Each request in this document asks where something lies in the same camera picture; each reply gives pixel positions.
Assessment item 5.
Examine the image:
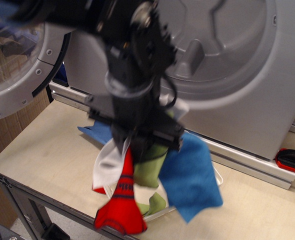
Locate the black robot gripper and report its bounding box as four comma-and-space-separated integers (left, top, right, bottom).
87, 72, 186, 163

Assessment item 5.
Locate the white cloth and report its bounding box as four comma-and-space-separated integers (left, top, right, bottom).
91, 93, 190, 191

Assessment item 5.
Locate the green cloth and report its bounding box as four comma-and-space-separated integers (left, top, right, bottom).
132, 109, 176, 190
136, 192, 167, 217

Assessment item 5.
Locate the blue cloth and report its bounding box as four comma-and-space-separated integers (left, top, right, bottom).
77, 120, 113, 145
158, 132, 223, 223

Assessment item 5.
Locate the red cloth with black trim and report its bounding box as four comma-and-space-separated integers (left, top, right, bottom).
93, 147, 147, 235

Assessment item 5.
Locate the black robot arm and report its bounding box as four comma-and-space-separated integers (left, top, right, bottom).
5, 0, 184, 162

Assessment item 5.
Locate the white plastic laundry basket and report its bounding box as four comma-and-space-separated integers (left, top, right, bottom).
104, 168, 224, 222

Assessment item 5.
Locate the grey toy laundry machine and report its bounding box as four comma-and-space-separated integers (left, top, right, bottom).
70, 0, 295, 159

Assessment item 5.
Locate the round transparent machine door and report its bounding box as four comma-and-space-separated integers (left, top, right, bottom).
0, 0, 72, 123

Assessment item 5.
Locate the blue cloth on table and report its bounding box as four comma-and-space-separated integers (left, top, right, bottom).
77, 120, 113, 145

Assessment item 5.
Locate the red cloth on table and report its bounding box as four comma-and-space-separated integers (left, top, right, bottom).
91, 183, 106, 195

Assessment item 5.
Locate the green cloth in basket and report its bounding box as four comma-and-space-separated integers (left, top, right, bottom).
136, 192, 167, 217

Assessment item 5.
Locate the black foot under table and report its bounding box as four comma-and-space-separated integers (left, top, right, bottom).
41, 223, 71, 240

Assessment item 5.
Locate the red and black tool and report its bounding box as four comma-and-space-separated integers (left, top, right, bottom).
275, 148, 295, 173

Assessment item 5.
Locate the grey metal table frame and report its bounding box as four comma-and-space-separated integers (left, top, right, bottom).
0, 168, 138, 240

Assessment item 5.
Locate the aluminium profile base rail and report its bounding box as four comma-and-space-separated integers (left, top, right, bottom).
49, 81, 295, 190

